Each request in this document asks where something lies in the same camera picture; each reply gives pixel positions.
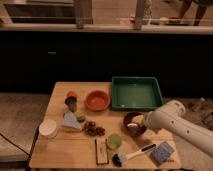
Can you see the dark maroon bowl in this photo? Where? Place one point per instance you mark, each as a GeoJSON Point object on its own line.
{"type": "Point", "coordinates": [134, 129]}

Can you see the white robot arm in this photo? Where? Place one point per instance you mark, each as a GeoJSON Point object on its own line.
{"type": "Point", "coordinates": [169, 117]}

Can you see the orange bowl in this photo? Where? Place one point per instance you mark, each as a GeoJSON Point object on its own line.
{"type": "Point", "coordinates": [97, 100]}

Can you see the green plastic tray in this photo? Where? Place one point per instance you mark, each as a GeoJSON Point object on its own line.
{"type": "Point", "coordinates": [135, 93]}

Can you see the small orange ball toy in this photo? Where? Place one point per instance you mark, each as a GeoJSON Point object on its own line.
{"type": "Point", "coordinates": [72, 94]}

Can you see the small green lime toy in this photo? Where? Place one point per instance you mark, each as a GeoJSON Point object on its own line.
{"type": "Point", "coordinates": [81, 118]}

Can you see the brown grape bunch toy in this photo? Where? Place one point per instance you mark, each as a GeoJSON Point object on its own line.
{"type": "Point", "coordinates": [90, 128]}

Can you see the grey blue wedge toy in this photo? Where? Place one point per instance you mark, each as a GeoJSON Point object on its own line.
{"type": "Point", "coordinates": [70, 122]}

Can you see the green cup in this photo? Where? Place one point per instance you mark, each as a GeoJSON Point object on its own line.
{"type": "Point", "coordinates": [114, 141]}

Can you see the white cylindrical container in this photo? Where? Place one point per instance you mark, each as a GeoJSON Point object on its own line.
{"type": "Point", "coordinates": [48, 128]}

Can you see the wooden rectangular block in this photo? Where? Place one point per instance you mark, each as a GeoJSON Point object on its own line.
{"type": "Point", "coordinates": [101, 151]}

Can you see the blue sponge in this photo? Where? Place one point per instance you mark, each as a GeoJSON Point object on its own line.
{"type": "Point", "coordinates": [162, 152]}

